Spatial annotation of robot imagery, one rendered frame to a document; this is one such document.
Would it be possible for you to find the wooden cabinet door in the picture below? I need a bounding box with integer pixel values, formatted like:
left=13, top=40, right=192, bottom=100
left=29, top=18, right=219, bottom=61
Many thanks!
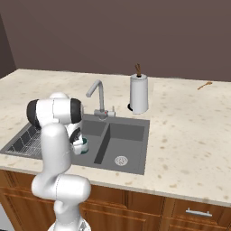
left=79, top=203, right=165, bottom=231
left=0, top=186, right=59, bottom=231

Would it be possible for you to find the silver drawer handle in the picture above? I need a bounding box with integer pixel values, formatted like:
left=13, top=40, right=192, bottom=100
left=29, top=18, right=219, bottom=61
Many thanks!
left=185, top=208, right=214, bottom=218

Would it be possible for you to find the green mug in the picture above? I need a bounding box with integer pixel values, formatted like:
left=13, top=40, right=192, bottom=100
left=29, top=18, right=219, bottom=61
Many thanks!
left=79, top=137, right=90, bottom=155

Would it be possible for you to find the wooden drawer front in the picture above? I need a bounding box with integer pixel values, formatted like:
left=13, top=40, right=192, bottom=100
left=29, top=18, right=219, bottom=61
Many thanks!
left=171, top=198, right=231, bottom=228

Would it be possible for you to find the white paper towel roll holder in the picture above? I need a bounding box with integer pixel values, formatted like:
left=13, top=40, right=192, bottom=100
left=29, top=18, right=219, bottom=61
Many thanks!
left=127, top=63, right=150, bottom=116

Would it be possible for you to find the wooden cabinet front panel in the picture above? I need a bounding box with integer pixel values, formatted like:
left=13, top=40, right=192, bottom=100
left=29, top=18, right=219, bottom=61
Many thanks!
left=89, top=184, right=166, bottom=217

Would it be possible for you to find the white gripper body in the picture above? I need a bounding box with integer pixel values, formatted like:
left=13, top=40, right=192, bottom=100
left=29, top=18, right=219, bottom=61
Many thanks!
left=70, top=138, right=85, bottom=156

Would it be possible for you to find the dark grey double sink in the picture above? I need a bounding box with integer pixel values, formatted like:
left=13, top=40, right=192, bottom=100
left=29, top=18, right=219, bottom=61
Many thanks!
left=0, top=113, right=151, bottom=176

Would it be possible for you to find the wooden spoon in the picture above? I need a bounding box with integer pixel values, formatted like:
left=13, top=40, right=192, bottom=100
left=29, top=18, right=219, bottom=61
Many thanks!
left=197, top=80, right=214, bottom=91

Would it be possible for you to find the grey metal tap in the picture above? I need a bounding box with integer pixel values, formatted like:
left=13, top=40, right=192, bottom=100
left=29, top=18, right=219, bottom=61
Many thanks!
left=85, top=79, right=117, bottom=121

